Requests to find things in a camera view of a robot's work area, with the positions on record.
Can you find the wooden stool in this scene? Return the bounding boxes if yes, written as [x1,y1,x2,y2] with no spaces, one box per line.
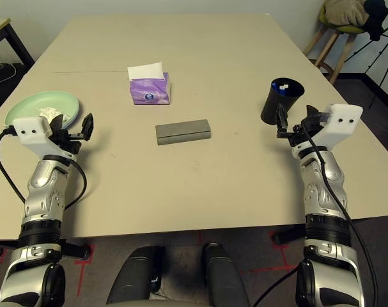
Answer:
[304,25,358,85]

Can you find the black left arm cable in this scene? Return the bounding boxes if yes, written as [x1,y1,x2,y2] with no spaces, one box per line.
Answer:
[0,127,88,211]

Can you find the white tissue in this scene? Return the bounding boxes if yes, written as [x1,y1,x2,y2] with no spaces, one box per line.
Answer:
[36,107,66,122]

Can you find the yellow-green seat cushion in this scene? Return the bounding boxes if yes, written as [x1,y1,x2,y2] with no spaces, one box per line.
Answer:
[320,4,368,35]

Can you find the grey robot leg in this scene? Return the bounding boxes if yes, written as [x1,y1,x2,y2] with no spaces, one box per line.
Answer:
[105,245,166,305]
[202,242,251,307]

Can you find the thin white cable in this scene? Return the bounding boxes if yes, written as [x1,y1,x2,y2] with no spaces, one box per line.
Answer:
[0,61,17,88]

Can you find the black tripod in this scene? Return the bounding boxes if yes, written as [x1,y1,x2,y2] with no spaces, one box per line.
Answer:
[343,19,388,109]

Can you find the grey right robot leg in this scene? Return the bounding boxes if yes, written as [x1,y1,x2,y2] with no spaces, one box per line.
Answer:
[202,242,251,307]

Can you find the grey glasses case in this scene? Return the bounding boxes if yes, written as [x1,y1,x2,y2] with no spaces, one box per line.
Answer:
[155,119,212,147]

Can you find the light blue plate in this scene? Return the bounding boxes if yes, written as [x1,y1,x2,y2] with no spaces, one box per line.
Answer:
[61,104,84,130]

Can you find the black bag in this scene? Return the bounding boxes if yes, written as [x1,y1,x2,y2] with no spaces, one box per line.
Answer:
[0,62,26,108]

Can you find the light green plate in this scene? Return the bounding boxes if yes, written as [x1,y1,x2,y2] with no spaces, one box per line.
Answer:
[4,91,82,130]

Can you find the purple tissue pack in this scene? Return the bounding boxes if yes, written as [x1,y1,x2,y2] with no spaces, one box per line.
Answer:
[127,60,173,106]

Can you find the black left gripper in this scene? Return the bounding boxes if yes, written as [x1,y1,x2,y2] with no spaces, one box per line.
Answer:
[50,112,95,154]

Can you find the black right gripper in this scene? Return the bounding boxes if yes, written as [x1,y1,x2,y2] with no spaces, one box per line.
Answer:
[275,102,323,147]

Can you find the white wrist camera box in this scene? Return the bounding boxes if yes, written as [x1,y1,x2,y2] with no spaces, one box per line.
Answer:
[311,104,364,150]
[12,115,77,160]

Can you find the wooden side table black legs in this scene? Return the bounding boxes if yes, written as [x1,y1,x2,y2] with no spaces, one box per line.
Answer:
[0,17,35,70]

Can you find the black plastic cup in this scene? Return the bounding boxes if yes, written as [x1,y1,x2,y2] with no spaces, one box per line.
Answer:
[260,77,306,125]

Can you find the black table foot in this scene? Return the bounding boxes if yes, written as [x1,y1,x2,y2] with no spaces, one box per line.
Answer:
[59,239,89,260]
[272,228,307,246]

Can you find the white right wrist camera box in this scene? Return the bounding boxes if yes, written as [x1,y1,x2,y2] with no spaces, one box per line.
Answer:
[311,104,364,150]

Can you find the grey left robot leg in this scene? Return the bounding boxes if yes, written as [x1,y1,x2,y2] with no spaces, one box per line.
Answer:
[105,245,166,305]

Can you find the beige cloth bundle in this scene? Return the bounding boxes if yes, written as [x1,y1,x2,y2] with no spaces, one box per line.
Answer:
[323,0,371,27]

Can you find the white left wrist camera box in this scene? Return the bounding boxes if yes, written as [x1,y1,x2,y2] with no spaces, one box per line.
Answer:
[12,115,77,160]

